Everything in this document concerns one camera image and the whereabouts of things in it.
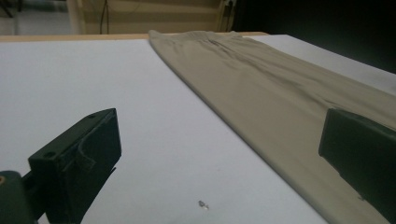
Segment white board sheet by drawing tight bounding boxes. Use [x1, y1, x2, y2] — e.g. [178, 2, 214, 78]
[0, 34, 396, 224]

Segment black hanging cable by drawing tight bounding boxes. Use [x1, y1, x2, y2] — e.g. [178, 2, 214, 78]
[99, 0, 110, 35]

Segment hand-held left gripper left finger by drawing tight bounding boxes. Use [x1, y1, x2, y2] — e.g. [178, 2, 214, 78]
[27, 107, 122, 224]

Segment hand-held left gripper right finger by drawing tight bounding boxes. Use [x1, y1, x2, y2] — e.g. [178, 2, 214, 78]
[318, 107, 396, 224]

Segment beige pants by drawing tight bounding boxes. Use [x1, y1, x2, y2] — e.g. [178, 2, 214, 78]
[148, 30, 396, 224]

